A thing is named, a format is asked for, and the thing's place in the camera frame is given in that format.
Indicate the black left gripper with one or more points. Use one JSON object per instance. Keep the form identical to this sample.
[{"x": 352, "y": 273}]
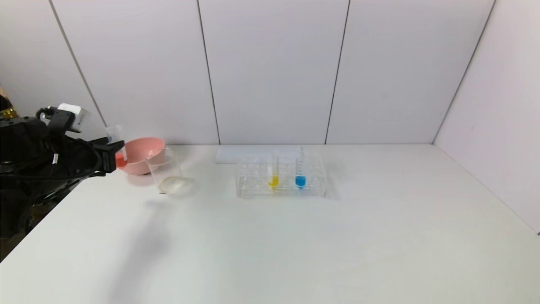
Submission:
[{"x": 108, "y": 158}]

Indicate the test tube with red pigment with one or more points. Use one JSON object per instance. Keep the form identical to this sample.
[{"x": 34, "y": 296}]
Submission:
[{"x": 120, "y": 160}]

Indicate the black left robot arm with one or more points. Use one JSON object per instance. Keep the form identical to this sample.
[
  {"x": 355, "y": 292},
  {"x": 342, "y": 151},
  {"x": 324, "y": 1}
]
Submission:
[{"x": 25, "y": 152}]

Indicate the clear glass beaker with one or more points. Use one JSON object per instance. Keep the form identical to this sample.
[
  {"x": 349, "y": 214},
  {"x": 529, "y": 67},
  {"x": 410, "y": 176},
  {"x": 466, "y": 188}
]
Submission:
[{"x": 168, "y": 183}]

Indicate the test tube with yellow pigment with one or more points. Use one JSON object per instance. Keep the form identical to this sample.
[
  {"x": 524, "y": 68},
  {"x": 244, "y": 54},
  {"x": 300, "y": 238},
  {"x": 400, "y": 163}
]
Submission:
[{"x": 274, "y": 181}]

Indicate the test tube with blue pigment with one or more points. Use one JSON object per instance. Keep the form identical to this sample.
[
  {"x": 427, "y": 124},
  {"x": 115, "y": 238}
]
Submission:
[{"x": 300, "y": 181}]

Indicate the clear plastic test tube rack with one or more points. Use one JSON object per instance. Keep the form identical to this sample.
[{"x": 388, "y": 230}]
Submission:
[{"x": 312, "y": 188}]

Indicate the pink bowl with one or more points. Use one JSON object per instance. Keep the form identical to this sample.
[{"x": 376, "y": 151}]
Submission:
[{"x": 143, "y": 158}]

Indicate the white paper sheet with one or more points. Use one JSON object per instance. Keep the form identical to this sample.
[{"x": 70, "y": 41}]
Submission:
[{"x": 228, "y": 155}]

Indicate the golden yellow objects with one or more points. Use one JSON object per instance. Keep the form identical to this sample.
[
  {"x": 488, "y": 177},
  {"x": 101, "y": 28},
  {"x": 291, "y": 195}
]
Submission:
[{"x": 7, "y": 114}]

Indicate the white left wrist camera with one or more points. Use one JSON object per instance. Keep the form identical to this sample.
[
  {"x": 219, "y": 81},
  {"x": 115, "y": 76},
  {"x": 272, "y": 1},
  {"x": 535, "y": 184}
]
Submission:
[{"x": 74, "y": 116}]

